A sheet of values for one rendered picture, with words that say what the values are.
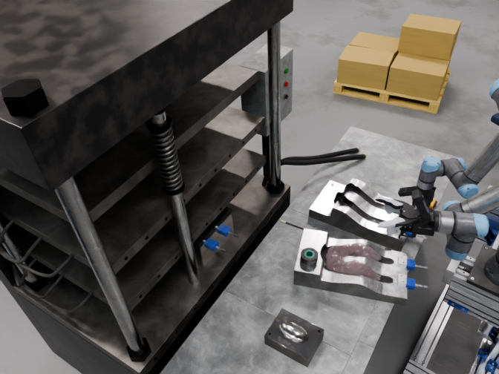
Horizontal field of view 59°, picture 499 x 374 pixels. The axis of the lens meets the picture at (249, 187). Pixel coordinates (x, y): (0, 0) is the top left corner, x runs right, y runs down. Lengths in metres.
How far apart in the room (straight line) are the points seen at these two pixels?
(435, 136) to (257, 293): 2.86
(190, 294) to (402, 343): 1.41
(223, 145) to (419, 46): 3.21
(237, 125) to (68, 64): 1.08
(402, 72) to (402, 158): 1.95
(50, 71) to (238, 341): 1.29
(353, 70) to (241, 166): 2.67
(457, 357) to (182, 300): 1.52
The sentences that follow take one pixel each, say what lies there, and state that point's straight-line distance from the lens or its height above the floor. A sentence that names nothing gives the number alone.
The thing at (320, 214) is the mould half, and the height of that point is 0.85.
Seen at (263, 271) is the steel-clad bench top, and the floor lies 0.80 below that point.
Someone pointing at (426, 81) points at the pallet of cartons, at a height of 0.32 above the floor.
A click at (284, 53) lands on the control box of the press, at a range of 2.47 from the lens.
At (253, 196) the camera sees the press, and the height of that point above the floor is 0.78.
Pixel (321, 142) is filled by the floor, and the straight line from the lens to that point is 4.24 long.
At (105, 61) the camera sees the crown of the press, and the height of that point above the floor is 2.01.
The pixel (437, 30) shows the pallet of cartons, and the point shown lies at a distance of 4.89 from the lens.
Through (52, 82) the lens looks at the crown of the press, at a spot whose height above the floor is 2.00.
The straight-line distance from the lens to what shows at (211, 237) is 2.18.
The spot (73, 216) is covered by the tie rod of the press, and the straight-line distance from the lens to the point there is 1.38.
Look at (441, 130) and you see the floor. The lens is 4.62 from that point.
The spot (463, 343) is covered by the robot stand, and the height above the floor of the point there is 0.21.
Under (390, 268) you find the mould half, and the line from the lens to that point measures 2.19.
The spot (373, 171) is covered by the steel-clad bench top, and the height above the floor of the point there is 0.80.
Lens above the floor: 2.56
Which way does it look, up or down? 43 degrees down
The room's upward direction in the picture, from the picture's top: 4 degrees counter-clockwise
